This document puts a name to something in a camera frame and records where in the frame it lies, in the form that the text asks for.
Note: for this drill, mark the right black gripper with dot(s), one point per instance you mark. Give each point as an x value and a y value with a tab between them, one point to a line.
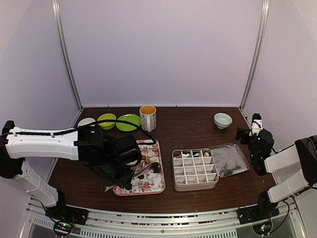
239	131

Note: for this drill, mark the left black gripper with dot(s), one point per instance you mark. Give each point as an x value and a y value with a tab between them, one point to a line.
125	180

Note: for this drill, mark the metal serving tongs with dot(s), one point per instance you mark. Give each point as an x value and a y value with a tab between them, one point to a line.
141	171

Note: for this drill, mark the floral pink tray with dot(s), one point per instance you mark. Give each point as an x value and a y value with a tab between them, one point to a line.
152	181

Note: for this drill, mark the pink rabbit tin lid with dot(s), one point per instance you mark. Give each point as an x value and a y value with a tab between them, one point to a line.
229	160

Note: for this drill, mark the pink divided tin box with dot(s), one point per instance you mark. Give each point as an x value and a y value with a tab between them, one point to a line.
194	169

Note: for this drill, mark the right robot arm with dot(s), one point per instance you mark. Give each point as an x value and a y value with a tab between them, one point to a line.
304	152

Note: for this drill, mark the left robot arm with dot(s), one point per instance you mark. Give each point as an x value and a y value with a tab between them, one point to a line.
112	158

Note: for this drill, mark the pale blue tea bowl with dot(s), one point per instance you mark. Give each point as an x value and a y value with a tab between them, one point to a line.
222	120

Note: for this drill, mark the green bowl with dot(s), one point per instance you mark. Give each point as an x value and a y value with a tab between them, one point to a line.
107	125

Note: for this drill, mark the green plate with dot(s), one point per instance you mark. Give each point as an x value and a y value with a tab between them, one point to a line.
133	118

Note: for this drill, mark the black white bowl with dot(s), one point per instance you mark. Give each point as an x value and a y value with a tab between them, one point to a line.
85	121

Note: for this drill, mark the floral white mug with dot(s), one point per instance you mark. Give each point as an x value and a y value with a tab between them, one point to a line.
148	117

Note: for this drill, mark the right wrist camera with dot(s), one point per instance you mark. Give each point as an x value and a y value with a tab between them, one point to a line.
256	124

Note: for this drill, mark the right aluminium frame post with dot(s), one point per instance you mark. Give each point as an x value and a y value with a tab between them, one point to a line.
257	52

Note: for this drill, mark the aluminium frame post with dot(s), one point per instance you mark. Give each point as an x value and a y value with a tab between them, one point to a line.
64	53
257	52

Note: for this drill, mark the front aluminium rail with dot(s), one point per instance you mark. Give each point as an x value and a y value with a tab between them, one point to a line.
212	224

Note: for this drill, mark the left aluminium frame post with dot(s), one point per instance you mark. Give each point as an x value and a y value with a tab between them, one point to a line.
64	53

